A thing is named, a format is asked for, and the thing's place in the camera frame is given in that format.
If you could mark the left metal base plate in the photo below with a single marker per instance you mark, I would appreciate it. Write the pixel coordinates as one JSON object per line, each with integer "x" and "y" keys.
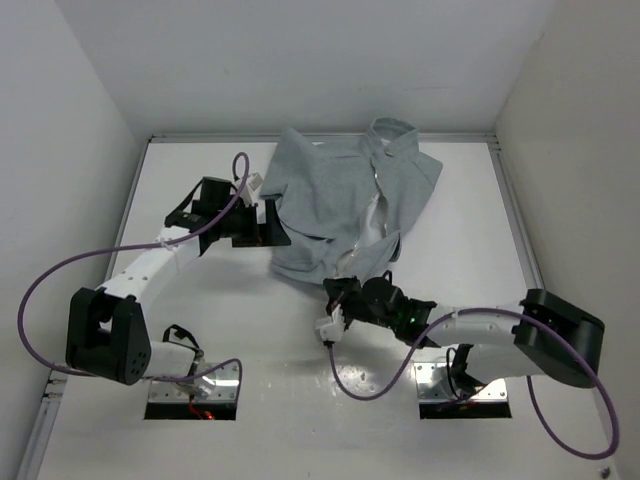
{"x": 218, "y": 386}

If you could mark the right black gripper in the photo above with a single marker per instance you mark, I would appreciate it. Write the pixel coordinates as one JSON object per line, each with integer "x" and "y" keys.
{"x": 340, "y": 291}

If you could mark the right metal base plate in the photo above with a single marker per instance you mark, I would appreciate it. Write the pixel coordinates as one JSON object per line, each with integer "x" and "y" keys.
{"x": 433, "y": 386}

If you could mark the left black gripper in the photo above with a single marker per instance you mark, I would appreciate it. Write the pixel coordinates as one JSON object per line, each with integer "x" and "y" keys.
{"x": 269, "y": 233}

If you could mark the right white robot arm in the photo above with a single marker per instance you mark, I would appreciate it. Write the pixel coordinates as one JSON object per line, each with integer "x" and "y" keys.
{"x": 542, "y": 334}

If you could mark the metal base plate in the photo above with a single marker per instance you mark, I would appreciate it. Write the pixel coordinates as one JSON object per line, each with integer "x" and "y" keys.
{"x": 433, "y": 386}
{"x": 218, "y": 386}

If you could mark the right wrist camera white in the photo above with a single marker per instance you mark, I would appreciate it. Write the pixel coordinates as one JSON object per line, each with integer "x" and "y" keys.
{"x": 330, "y": 328}

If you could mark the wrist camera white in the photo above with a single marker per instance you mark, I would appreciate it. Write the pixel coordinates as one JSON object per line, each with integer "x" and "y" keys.
{"x": 251, "y": 191}
{"x": 330, "y": 328}

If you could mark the grey zip jacket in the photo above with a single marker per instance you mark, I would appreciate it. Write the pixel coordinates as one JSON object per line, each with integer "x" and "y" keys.
{"x": 347, "y": 203}

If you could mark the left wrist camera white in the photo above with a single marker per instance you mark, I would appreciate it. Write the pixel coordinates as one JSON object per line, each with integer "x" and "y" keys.
{"x": 251, "y": 191}

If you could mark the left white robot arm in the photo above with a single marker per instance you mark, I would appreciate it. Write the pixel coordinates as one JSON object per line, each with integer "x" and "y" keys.
{"x": 107, "y": 333}

